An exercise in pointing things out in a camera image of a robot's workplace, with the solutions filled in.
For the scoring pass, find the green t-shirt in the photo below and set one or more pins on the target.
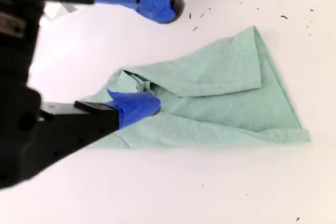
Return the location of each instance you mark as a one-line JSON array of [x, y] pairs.
[[223, 77]]

